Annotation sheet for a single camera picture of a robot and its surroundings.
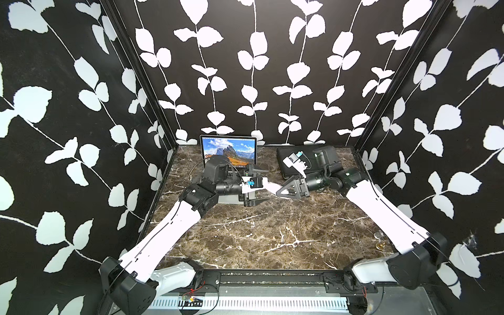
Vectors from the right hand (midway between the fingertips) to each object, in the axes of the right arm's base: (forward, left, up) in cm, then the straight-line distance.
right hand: (279, 190), depth 65 cm
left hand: (+4, +5, +2) cm, 6 cm away
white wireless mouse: (+1, +3, +1) cm, 3 cm away
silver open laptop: (+36, +17, -19) cm, 45 cm away
